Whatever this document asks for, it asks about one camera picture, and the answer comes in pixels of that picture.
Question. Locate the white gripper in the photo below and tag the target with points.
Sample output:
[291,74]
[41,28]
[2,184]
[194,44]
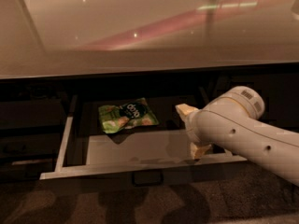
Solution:
[191,127]

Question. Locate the dark grey cabinet door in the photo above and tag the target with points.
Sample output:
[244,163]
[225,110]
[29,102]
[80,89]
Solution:
[280,93]

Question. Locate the green snack bag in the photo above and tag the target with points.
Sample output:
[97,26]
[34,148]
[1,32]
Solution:
[115,118]

